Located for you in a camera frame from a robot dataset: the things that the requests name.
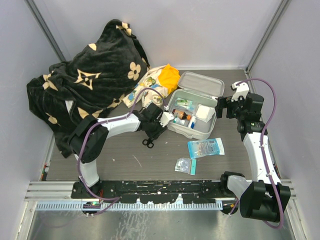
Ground white gauze pad packet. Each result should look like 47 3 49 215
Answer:
195 104 216 123

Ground black handled scissors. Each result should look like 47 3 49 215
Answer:
142 137 154 149

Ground white bottle green label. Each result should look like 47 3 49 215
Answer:
173 117 186 126

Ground grey medicine kit case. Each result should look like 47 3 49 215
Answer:
167 71 225 140

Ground brown glass medicine bottle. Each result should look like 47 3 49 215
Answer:
172 109 192 121

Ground bagged teal plaster strips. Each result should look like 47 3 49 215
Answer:
174 97 197 112

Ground bagged white blue bandage roll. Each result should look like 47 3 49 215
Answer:
187 116 197 129

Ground small bag with teal header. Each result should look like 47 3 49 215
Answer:
174 157 197 176

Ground small green sachet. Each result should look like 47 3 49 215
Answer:
176 98 190 106

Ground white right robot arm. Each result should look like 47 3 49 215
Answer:
215 93 291 224

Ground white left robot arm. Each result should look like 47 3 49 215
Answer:
68 103 174 198

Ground yellow cloth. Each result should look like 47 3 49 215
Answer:
158 64 180 95

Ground light blue wipes pouch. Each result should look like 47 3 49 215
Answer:
187 137 225 159

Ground black floral fleece blanket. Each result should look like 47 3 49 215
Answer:
26 19 150 158

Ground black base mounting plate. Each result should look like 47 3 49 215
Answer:
71 179 241 205

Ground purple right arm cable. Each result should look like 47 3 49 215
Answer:
228 77 285 230

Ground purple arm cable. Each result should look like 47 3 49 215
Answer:
76 87 169 216
228 77 285 230

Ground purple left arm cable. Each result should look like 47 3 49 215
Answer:
76 87 169 216

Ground white slotted cable duct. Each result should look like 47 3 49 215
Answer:
35 200 223 212

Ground aluminium frame rail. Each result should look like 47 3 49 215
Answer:
24 181 75 201

